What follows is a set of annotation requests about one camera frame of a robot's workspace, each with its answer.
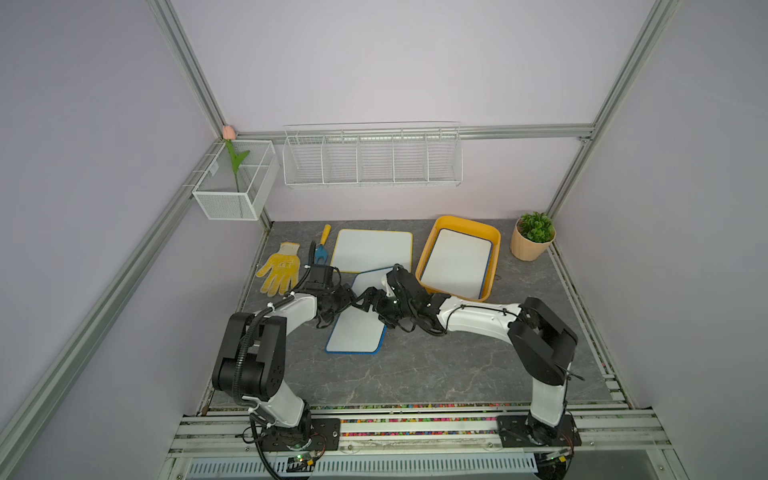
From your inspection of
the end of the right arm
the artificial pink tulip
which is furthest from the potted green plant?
the artificial pink tulip

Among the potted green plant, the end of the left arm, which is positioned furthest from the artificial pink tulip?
the potted green plant

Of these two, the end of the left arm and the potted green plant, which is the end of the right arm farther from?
the potted green plant

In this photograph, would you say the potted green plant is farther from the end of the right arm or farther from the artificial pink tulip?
the artificial pink tulip

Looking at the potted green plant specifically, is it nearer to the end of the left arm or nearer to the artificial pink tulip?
the end of the left arm

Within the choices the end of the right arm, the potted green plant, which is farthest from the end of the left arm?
the potted green plant

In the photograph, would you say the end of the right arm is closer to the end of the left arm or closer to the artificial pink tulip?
the end of the left arm
